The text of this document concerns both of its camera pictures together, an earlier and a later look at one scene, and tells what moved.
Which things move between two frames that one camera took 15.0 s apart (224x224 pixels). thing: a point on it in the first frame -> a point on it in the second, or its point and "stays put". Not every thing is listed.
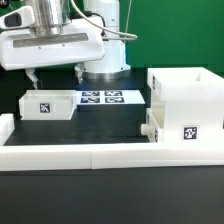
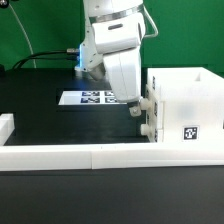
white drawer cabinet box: (194, 103) stays put
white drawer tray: (47, 105) -> (150, 102)
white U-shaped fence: (20, 157) stays put
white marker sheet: (109, 97) stays put
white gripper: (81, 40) -> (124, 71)
